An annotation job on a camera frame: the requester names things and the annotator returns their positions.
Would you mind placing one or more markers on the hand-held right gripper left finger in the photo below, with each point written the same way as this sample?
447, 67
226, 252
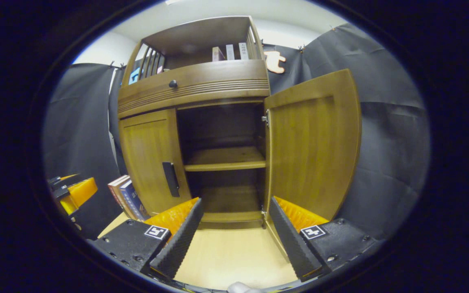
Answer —
179, 244

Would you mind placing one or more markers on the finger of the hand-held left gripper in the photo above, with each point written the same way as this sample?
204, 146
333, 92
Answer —
61, 180
79, 193

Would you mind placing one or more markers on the wooden cabinet door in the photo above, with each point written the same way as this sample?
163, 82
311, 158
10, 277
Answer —
149, 154
312, 150

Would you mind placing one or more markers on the grey book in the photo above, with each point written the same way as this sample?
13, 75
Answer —
230, 53
243, 51

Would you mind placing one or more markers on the black backdrop cloth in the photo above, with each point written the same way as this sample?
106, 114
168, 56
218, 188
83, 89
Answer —
389, 142

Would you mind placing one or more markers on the red book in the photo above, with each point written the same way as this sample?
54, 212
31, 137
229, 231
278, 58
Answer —
112, 188

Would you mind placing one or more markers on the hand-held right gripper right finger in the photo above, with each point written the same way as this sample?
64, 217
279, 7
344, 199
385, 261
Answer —
289, 244

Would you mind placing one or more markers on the blue book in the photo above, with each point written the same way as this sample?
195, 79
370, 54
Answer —
133, 201

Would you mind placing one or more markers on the wooden drawer with black knob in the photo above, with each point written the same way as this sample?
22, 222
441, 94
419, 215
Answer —
210, 83

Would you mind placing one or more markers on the wooden double-door shoe cabinet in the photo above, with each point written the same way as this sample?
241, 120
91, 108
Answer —
222, 156

